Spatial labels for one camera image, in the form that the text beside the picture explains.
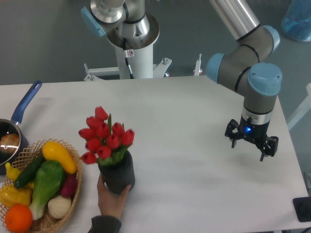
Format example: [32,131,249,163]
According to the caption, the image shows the white garlic bulb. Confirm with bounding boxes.
[48,195,71,219]

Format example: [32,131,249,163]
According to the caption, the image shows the orange fruit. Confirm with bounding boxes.
[5,204,33,233]

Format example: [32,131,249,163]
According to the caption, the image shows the green bok choy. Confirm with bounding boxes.
[29,160,64,220]

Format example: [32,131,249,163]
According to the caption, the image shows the purple red radish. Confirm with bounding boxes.
[60,175,78,198]

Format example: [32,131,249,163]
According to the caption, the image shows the black device at edge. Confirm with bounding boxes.
[293,197,311,222]

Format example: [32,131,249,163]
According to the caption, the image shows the white frame bar right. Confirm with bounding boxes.
[287,83,311,131]

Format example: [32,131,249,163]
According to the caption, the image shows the brown bread roll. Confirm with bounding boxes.
[0,133,19,154]

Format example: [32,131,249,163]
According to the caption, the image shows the woven wicker basket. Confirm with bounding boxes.
[0,139,82,233]

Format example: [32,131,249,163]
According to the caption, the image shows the yellow squash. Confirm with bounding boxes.
[42,141,77,175]

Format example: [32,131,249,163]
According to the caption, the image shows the dark grey sleeved forearm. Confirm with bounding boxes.
[88,215,121,233]

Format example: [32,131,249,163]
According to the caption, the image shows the blue plastic bag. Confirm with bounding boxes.
[281,0,311,42]

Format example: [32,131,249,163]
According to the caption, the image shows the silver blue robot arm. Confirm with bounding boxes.
[81,0,282,157]

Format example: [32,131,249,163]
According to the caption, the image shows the dark grey ribbed vase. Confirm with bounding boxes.
[98,151,136,195]

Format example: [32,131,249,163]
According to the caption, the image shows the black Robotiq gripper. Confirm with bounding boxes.
[225,114,279,162]

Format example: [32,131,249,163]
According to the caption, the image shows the small yellow banana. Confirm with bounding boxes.
[5,162,34,190]

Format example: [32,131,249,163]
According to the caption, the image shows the blue handled saucepan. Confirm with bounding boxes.
[0,81,42,175]

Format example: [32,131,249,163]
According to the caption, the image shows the red tulip bouquet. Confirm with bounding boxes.
[78,106,135,166]

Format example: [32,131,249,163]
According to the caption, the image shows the dark green cucumber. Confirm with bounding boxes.
[14,153,46,188]

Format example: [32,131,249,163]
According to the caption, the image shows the person's bare hand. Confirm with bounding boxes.
[97,174,131,220]

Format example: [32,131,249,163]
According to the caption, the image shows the white clamp post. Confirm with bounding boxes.
[193,53,203,76]

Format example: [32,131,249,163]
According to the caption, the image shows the yellow bell pepper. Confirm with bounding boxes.
[0,184,32,209]

